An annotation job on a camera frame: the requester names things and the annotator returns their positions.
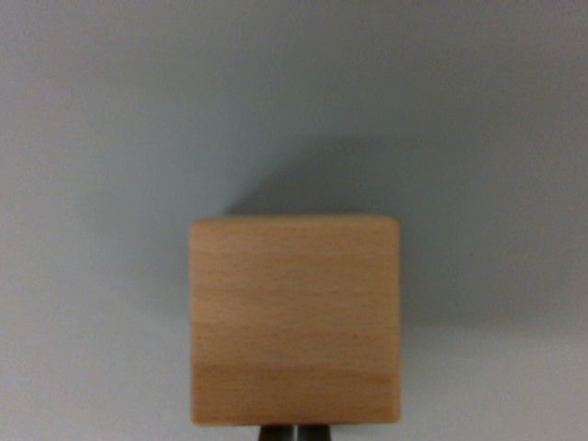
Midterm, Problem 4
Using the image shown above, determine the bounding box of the white plastic tray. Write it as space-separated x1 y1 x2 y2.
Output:
0 0 588 441

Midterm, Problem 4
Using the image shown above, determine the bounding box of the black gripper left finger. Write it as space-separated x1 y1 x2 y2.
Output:
257 423 298 441

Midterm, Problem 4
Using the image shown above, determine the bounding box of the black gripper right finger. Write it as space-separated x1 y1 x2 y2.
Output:
297 423 334 441

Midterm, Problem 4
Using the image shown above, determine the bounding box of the light wooden cube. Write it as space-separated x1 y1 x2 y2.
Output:
188 214 403 426

